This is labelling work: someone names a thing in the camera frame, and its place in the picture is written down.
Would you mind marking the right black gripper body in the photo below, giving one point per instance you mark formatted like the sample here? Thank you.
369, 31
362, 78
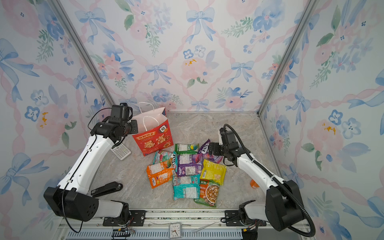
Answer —
218, 150

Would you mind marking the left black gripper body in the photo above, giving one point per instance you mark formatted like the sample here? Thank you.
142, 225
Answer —
131, 128

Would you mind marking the red paper gift bag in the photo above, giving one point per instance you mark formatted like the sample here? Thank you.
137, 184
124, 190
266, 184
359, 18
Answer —
154, 132

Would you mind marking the green snack packet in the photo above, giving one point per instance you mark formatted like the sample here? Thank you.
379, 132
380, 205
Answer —
187, 149

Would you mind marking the Fox's mint blossom candy bag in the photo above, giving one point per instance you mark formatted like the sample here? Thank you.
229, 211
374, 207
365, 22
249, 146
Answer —
164, 156

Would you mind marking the orange snack packet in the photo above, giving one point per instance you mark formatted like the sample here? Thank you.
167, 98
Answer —
161, 173

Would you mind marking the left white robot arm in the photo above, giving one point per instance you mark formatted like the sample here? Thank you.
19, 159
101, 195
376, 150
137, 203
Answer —
69, 199

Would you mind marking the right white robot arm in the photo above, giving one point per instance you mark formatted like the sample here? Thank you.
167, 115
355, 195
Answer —
283, 207

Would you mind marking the purple Fox's candy bag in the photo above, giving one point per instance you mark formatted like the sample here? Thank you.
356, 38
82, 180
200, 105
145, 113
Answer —
204, 154

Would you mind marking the white calculator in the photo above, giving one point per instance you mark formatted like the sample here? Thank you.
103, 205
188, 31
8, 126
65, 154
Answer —
121, 152

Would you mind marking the yellow snack packet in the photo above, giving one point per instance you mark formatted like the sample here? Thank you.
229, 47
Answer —
213, 172

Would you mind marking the purple snack packet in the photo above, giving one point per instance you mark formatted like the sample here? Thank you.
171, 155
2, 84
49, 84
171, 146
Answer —
189, 165

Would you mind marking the green noodle packet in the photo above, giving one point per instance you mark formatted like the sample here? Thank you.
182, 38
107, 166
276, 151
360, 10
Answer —
209, 191

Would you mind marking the teal snack packet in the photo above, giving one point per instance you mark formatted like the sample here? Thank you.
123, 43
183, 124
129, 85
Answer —
187, 187

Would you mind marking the orange cap bottle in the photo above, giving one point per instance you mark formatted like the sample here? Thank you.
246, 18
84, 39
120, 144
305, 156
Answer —
254, 185

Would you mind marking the black stapler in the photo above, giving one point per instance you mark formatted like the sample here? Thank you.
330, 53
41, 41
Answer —
107, 189

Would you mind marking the small white clock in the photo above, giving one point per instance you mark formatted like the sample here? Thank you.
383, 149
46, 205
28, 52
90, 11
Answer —
175, 230

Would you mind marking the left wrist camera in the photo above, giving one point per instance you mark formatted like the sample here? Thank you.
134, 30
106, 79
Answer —
120, 114

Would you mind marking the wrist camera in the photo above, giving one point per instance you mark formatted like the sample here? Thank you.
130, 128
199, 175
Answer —
228, 137
120, 114

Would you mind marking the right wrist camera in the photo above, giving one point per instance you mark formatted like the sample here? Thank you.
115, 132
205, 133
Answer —
228, 137

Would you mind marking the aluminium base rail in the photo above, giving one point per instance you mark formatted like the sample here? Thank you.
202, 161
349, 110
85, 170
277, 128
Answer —
154, 224

